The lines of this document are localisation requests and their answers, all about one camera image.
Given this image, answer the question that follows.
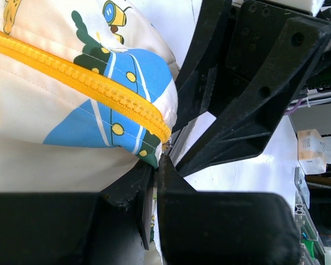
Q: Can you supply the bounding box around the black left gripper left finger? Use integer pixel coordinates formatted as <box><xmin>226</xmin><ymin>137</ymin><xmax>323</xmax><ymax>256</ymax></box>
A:
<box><xmin>0</xmin><ymin>162</ymin><xmax>153</xmax><ymax>264</ymax></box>

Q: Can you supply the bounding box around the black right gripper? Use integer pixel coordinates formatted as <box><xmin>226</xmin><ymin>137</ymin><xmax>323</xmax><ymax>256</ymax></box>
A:
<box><xmin>172</xmin><ymin>1</ymin><xmax>331</xmax><ymax>177</ymax></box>

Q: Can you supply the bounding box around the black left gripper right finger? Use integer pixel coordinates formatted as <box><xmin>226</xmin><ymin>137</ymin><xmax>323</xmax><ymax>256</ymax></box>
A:
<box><xmin>157</xmin><ymin>155</ymin><xmax>302</xmax><ymax>264</ymax></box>

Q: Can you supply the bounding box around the cream printed kids jacket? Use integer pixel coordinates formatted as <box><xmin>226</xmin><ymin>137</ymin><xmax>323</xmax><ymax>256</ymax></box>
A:
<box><xmin>0</xmin><ymin>0</ymin><xmax>180</xmax><ymax>265</ymax></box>

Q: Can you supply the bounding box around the orange tissue pack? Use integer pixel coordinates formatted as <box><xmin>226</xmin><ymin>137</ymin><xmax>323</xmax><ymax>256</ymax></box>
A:
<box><xmin>297</xmin><ymin>129</ymin><xmax>327</xmax><ymax>175</ymax></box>

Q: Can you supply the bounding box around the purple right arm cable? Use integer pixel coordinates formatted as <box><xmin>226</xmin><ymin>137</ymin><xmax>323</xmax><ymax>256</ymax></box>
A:
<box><xmin>284</xmin><ymin>98</ymin><xmax>304</xmax><ymax>116</ymax></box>

